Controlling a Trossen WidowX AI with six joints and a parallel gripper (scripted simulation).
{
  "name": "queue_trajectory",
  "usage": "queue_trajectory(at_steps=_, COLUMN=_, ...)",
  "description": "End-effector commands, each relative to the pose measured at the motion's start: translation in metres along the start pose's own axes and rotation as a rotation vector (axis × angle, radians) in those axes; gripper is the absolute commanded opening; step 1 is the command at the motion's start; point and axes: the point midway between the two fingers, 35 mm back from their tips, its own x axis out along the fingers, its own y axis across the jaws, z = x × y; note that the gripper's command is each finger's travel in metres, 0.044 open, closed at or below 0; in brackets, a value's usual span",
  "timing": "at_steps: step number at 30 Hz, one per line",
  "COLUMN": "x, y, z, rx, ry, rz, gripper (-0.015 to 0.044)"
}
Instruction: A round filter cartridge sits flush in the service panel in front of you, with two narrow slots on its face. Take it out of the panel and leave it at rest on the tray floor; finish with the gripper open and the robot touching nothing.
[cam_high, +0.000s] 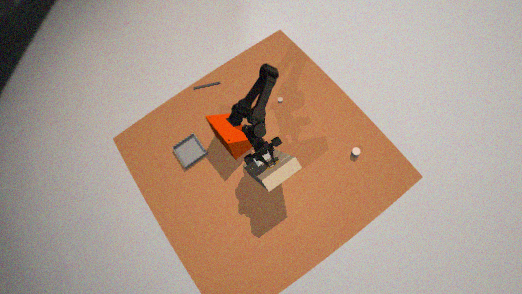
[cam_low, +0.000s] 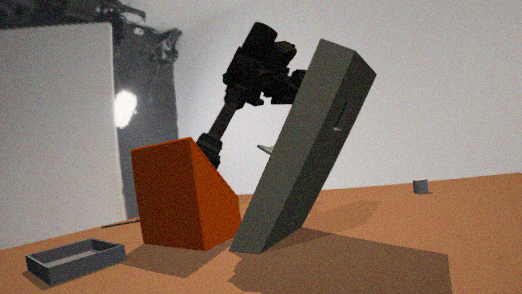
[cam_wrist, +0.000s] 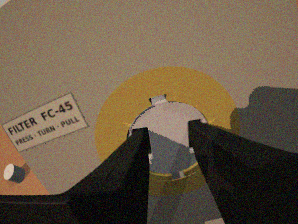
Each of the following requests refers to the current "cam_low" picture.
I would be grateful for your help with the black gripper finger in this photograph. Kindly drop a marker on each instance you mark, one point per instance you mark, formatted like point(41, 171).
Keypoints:
point(285, 92)
point(298, 80)

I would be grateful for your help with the dark grey cylinder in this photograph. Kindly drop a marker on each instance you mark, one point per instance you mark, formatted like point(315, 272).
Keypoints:
point(420, 185)

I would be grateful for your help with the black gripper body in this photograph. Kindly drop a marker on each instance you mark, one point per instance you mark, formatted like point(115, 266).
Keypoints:
point(258, 81)

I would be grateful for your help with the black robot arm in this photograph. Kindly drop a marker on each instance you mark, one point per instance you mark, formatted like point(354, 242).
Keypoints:
point(258, 46)

